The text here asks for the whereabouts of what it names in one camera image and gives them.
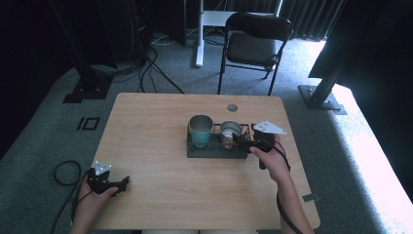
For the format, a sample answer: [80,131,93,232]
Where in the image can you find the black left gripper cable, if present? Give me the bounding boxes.
[50,159,94,234]

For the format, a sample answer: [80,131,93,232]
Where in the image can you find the teal metal cup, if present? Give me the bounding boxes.
[188,113,215,149]

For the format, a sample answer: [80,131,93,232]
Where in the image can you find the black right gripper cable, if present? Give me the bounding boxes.
[259,138,305,234]

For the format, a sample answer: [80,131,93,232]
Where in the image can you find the black folding chair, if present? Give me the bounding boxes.
[216,12,294,97]

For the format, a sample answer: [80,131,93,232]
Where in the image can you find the black wire basket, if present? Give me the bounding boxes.
[186,122,253,160]

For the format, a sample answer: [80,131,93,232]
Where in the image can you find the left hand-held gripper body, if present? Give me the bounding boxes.
[86,160,115,195]

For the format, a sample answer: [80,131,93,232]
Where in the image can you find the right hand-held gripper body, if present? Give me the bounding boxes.
[250,119,288,171]

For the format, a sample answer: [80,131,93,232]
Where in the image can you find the steel cup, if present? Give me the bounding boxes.
[219,120,244,150]

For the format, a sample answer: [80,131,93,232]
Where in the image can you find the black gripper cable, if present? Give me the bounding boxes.
[50,159,94,234]
[259,138,305,234]

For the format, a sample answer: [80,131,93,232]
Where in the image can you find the person's left hand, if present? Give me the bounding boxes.
[75,179,119,217]

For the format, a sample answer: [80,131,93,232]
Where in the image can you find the black metal stand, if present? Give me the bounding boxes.
[48,0,115,104]
[297,42,349,116]

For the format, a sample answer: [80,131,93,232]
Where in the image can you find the person's right hand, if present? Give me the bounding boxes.
[248,134,292,184]

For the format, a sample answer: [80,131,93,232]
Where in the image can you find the black floor cables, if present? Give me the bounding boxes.
[91,32,185,96]

